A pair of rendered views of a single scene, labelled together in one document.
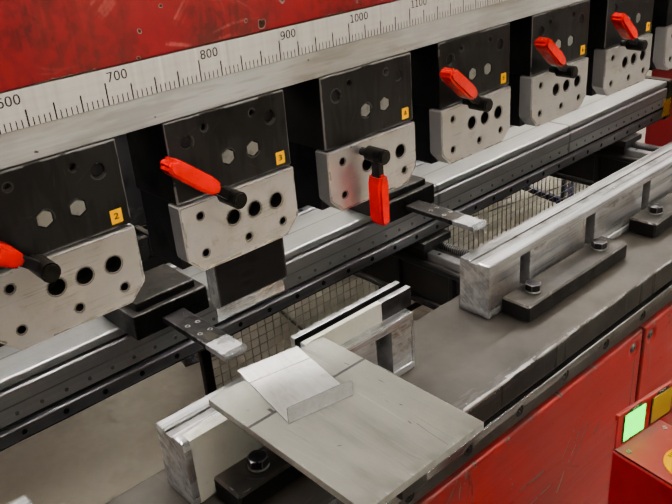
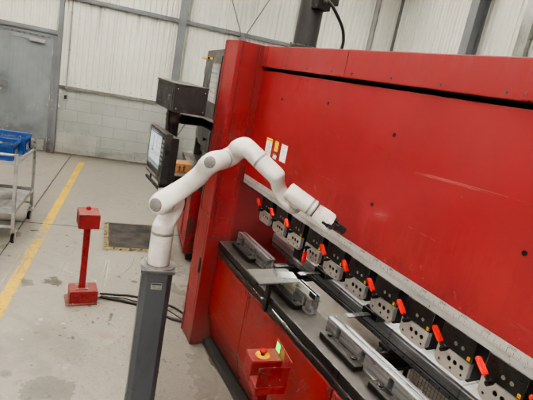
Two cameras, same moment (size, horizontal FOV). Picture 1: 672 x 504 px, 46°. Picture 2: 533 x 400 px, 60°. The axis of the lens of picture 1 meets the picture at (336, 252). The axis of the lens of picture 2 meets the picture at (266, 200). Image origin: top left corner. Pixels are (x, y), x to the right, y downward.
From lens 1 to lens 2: 2.78 m
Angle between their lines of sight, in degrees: 94
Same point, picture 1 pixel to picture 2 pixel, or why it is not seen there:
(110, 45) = not seen: hidden behind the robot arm
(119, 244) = (282, 227)
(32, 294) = (275, 224)
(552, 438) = (299, 367)
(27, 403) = (307, 267)
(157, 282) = not seen: hidden behind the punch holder
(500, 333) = (316, 330)
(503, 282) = (331, 328)
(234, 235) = (292, 240)
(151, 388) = not seen: outside the picture
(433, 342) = (317, 321)
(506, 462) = (289, 348)
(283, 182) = (299, 239)
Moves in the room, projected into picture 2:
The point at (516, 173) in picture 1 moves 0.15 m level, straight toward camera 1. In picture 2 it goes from (424, 368) to (393, 355)
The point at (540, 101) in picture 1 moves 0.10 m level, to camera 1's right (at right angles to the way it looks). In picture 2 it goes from (347, 282) to (346, 290)
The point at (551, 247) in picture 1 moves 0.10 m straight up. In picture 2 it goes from (347, 340) to (351, 322)
